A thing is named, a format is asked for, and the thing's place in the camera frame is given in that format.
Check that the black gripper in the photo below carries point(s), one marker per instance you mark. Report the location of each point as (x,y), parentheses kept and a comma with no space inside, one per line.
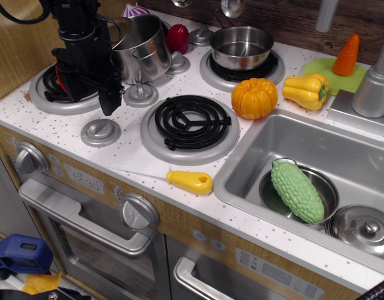
(84,66)

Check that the grey stove knob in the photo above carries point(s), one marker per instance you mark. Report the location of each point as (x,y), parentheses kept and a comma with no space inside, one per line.
(100,133)
(179,64)
(200,37)
(140,95)

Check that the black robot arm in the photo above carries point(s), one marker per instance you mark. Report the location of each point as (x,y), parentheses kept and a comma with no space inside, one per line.
(76,13)

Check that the grey left oven knob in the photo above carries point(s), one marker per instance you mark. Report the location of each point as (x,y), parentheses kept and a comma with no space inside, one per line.
(30,159)

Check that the grey oven knob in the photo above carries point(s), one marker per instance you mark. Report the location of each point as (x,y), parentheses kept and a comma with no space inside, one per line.
(30,159)
(137,213)

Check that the grey back stove knob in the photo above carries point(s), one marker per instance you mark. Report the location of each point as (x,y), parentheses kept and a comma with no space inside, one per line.
(200,37)

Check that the grey right oven knob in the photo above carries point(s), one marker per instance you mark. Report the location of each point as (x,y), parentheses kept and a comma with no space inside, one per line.
(137,213)

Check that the black left burner coil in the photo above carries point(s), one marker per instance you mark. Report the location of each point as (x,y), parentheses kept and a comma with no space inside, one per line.
(53,92)

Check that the black burner coil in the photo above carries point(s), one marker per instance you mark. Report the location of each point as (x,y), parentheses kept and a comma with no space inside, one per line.
(267,68)
(191,122)
(53,92)

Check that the tall steel pot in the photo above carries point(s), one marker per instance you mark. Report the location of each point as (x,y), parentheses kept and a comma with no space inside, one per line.
(143,55)

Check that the purple white toy onion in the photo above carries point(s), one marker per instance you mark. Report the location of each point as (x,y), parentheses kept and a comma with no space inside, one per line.
(131,10)

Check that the black front burner coil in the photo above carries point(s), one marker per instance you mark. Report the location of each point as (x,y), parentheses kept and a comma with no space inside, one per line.
(191,122)

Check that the red toy vegetable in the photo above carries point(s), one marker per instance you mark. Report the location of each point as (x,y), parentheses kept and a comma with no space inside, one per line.
(177,39)

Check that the hanging steel spoon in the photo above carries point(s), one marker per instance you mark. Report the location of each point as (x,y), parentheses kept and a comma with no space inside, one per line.
(182,3)

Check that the black back burner coil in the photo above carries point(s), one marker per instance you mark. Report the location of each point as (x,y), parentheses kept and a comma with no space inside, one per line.
(267,68)

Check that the steel saucepan on burner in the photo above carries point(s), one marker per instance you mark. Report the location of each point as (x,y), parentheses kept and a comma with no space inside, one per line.
(240,48)

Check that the orange toy pumpkin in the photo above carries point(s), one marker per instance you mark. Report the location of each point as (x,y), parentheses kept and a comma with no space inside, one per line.
(254,98)

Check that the hanging steel ladle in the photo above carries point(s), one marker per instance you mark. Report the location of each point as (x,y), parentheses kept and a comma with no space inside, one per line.
(233,8)

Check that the blue clamp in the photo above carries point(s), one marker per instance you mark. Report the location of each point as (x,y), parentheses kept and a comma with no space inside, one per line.
(25,254)

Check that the yellow cloth piece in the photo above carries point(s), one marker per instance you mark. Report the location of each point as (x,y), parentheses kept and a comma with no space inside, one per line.
(40,283)

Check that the yellow toy bell pepper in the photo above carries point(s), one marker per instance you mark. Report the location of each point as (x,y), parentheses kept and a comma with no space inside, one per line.
(308,91)

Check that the green toy bitter gourd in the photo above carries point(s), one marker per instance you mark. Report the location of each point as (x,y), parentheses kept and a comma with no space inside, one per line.
(297,191)

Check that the green round plate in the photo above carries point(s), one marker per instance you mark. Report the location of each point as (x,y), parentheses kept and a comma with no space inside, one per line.
(336,81)

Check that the steel pot in sink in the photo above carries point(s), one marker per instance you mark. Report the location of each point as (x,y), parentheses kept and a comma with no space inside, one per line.
(324,186)

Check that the orange toy carrot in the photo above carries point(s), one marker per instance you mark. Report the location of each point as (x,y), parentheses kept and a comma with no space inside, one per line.
(345,62)

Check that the silver sink basin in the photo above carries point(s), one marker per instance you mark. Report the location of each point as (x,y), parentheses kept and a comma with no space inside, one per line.
(354,164)

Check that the silver faucet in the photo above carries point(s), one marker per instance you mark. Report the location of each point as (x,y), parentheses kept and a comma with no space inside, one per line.
(363,109)

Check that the steel lid in sink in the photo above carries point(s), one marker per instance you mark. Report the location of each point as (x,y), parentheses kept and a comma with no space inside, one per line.
(359,226)

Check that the grey oven door handle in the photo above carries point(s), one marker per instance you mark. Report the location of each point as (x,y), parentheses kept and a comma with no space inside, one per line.
(66,210)

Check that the yellow handled toy knife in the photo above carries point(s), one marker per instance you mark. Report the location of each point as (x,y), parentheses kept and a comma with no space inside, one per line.
(195,182)

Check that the grey dishwasher door handle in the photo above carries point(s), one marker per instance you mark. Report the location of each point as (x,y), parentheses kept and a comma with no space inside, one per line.
(183,274)

